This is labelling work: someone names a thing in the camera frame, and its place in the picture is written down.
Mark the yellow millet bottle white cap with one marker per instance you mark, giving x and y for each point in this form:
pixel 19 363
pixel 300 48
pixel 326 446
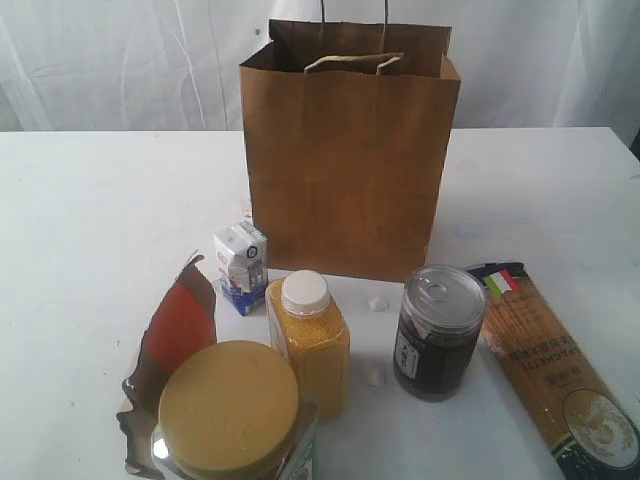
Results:
pixel 309 330

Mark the brown paper bag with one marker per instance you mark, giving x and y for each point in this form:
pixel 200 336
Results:
pixel 346 129

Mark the dark jar with metal lid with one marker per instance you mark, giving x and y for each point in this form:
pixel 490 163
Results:
pixel 441 315

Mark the brown and red snack pouch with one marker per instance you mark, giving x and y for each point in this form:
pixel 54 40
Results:
pixel 182 325

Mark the clear jar with gold lid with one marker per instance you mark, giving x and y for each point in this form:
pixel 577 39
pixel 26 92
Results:
pixel 234 411

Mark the small white milk carton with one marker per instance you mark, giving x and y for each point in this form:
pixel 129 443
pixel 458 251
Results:
pixel 241 253

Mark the white paper ball upper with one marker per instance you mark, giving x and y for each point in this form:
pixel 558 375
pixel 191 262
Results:
pixel 378 303

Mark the white paper ball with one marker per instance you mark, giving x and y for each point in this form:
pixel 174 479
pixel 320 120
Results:
pixel 378 303
pixel 374 376

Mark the white paper ball lower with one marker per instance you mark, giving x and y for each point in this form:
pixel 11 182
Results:
pixel 374 376

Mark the white curtain backdrop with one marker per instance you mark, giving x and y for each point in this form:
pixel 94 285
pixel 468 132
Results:
pixel 174 65

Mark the spaghetti packet with Italian flag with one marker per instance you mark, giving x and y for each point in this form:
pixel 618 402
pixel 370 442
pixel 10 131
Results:
pixel 588 433

